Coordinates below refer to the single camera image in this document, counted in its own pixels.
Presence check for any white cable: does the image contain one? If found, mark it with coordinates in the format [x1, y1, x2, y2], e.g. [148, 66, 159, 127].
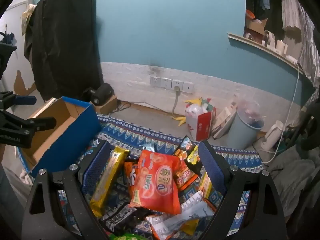
[260, 64, 301, 164]

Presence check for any grey cloth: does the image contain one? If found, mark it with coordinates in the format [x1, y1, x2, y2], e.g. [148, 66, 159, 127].
[269, 144, 320, 219]

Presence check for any pile of snack packets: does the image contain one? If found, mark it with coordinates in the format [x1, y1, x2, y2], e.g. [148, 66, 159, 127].
[100, 135, 218, 240]

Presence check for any small brown cardboard box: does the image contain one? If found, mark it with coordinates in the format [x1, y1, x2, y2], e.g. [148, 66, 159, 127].
[94, 95, 118, 115]

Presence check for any yellow banana peel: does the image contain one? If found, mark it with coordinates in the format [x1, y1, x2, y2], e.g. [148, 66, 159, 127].
[172, 115, 187, 127]

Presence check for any tape roll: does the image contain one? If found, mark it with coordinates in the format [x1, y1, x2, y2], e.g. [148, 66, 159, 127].
[263, 30, 276, 48]

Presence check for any gold long biscuit packet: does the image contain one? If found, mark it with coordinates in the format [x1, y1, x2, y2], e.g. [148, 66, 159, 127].
[89, 147, 130, 218]

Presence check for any red white paper bag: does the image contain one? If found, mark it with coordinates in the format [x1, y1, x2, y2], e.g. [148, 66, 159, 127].
[184, 97, 217, 142]

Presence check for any grey blue trash bin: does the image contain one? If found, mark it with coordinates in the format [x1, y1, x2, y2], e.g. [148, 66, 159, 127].
[226, 100, 266, 149]

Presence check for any black cloth cover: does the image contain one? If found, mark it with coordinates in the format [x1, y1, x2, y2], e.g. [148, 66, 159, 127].
[24, 0, 104, 102]

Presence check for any orange black chip bag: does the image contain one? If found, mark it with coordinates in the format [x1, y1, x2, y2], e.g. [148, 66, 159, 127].
[124, 161, 140, 205]

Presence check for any grey striped curtain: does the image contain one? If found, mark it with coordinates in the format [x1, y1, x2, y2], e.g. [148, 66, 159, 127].
[281, 0, 320, 88]

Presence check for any white wall shelf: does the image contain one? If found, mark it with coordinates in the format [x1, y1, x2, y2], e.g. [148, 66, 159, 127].
[227, 32, 304, 77]

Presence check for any dark blue cloth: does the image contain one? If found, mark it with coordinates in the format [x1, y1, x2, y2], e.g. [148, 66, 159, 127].
[0, 31, 16, 46]

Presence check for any blue patterned blanket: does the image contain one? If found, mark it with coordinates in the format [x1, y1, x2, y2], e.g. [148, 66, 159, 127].
[17, 114, 263, 240]

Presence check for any blue cardboard box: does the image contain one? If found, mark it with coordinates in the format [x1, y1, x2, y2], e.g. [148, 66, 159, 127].
[16, 96, 102, 178]

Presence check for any open cardboard box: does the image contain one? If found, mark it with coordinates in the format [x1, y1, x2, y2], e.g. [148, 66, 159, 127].
[246, 18, 268, 37]

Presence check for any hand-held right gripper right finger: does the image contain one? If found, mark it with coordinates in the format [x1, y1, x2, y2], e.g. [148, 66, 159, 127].
[199, 140, 288, 240]

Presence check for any white electric kettle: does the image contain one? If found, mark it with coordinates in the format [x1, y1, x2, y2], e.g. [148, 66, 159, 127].
[264, 120, 284, 152]

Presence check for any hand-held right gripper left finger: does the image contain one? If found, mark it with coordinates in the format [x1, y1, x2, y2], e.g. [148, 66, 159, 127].
[22, 140, 113, 240]

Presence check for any beige paper bag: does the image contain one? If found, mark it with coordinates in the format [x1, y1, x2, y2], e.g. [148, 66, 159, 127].
[212, 101, 238, 139]

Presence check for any white cup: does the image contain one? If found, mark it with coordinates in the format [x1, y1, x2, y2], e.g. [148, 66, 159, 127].
[276, 40, 288, 55]

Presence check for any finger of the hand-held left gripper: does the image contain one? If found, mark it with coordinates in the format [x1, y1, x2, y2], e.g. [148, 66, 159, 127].
[0, 110, 57, 132]
[0, 91, 37, 110]

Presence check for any black round speaker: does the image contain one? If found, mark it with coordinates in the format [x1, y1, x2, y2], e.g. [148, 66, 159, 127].
[90, 83, 113, 105]

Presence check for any grey plug with cable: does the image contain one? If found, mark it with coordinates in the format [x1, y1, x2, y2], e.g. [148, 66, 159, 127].
[171, 86, 181, 117]

